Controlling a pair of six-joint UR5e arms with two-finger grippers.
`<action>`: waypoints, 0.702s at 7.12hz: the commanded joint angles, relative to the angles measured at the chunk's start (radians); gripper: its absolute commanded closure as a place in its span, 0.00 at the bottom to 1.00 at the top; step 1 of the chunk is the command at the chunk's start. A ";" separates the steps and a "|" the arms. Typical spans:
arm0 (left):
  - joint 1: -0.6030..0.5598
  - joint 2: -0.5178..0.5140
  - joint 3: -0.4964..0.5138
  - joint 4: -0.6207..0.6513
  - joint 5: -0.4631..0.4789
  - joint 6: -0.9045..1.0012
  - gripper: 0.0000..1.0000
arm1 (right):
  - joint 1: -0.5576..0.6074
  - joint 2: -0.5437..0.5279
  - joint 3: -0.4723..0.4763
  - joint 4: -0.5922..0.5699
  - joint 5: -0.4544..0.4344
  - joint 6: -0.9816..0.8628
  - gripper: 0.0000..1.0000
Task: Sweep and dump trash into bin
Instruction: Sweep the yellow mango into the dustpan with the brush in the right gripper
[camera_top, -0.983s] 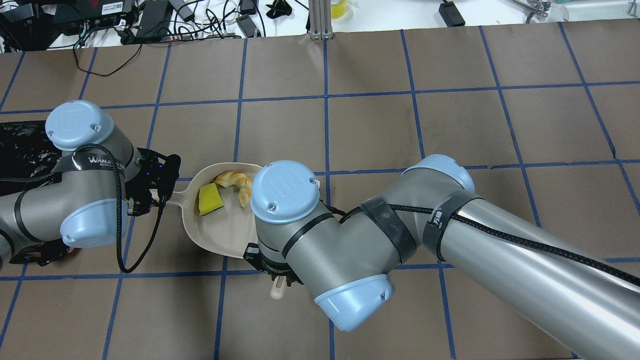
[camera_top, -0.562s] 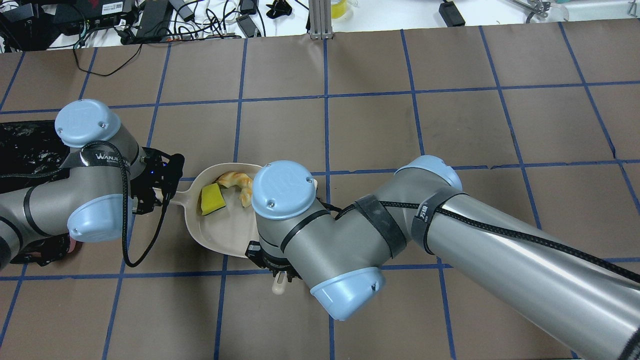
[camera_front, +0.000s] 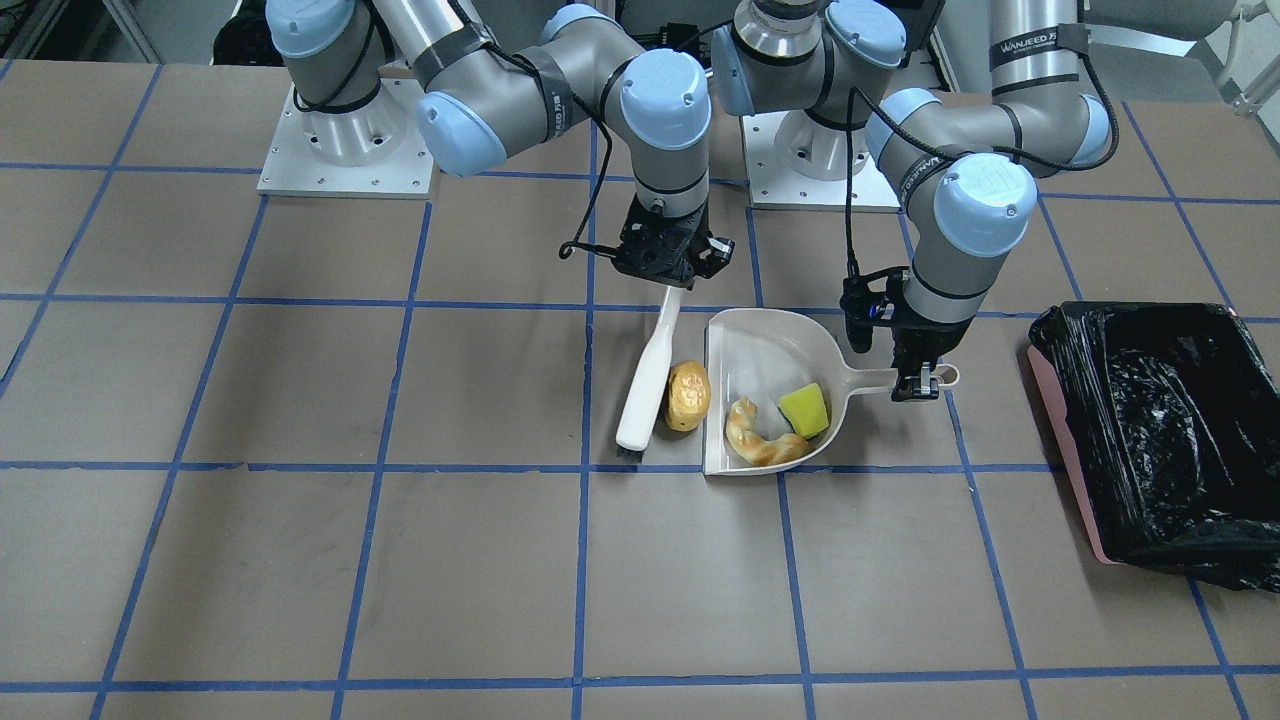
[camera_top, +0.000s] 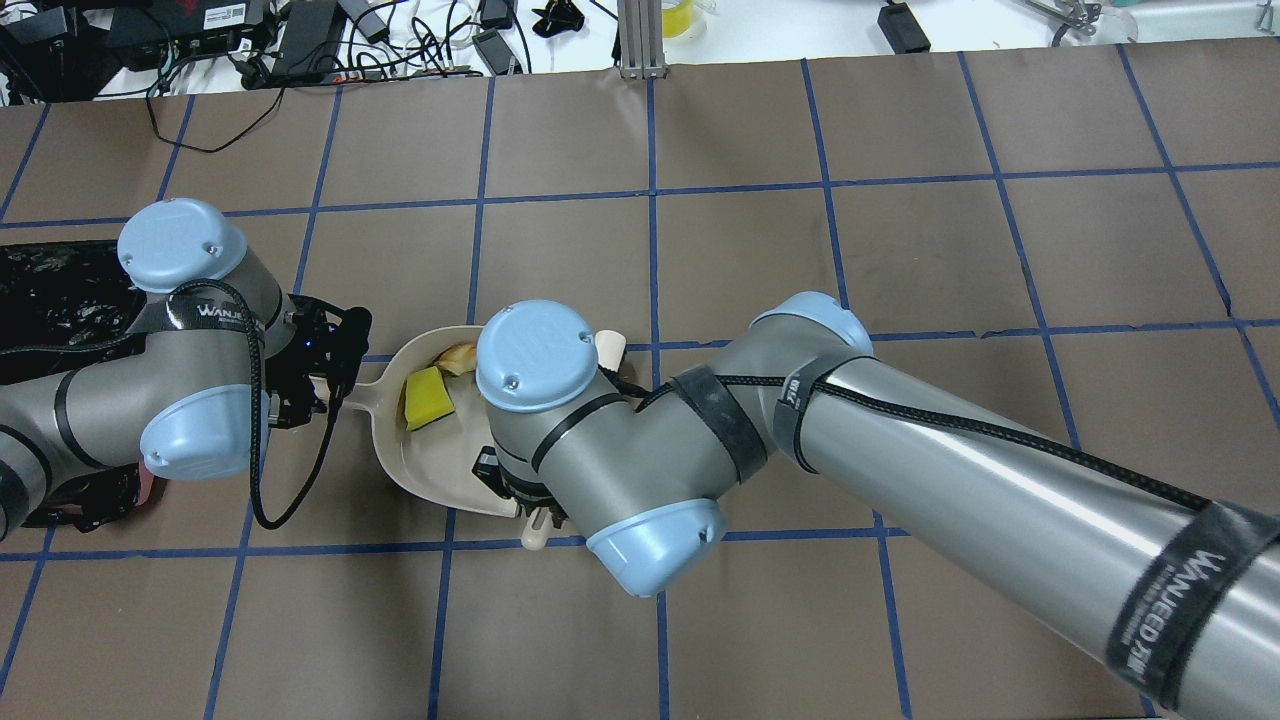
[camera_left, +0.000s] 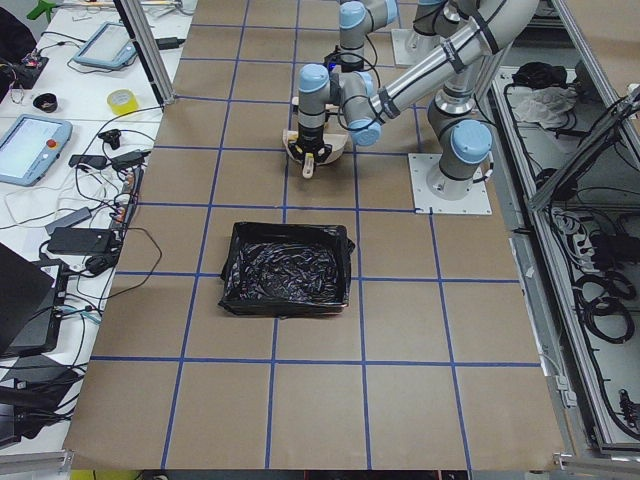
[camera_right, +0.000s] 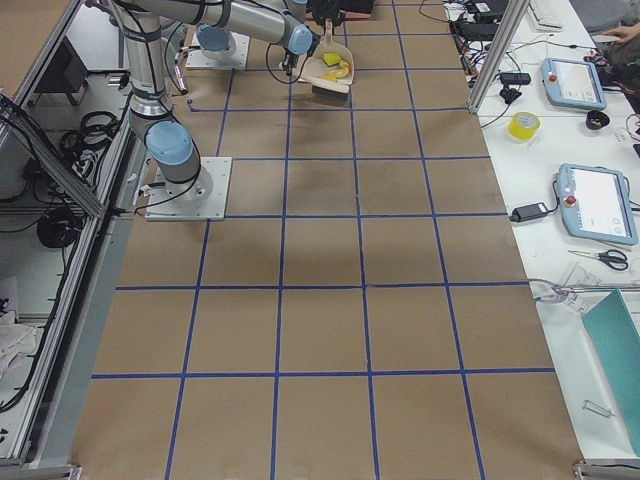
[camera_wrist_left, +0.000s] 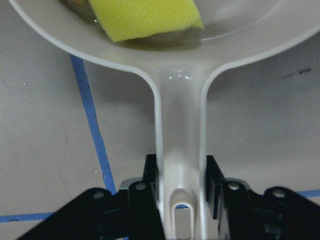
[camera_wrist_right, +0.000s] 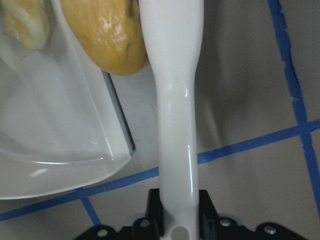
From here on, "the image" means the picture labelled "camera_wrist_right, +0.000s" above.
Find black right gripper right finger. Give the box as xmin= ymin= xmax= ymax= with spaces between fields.
xmin=198 ymin=189 xmax=305 ymax=240

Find beige hand brush black bristles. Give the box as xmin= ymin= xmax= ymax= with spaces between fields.
xmin=139 ymin=0 xmax=204 ymax=240

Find yellow-brown potato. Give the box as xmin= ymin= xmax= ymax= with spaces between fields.
xmin=60 ymin=0 xmax=148 ymax=76

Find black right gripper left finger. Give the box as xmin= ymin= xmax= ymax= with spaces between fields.
xmin=72 ymin=188 xmax=167 ymax=240

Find beige plastic dustpan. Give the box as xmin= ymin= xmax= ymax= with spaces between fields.
xmin=0 ymin=0 xmax=133 ymax=200

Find tan croissant bread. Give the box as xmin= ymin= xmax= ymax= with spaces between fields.
xmin=0 ymin=0 xmax=51 ymax=50

